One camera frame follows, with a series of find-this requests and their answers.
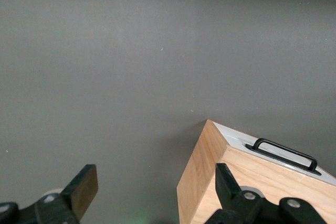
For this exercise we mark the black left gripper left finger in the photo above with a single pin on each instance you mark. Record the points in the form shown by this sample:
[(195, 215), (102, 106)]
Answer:
[(84, 190)]

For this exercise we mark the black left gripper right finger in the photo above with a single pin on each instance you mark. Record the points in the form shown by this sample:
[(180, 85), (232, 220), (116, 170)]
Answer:
[(228, 184)]

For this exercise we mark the wooden drawer with white front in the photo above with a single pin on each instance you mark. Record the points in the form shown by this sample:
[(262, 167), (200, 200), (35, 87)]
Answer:
[(236, 136)]

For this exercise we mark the light wooden drawer cabinet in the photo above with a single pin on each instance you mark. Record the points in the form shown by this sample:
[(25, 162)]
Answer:
[(202, 171)]

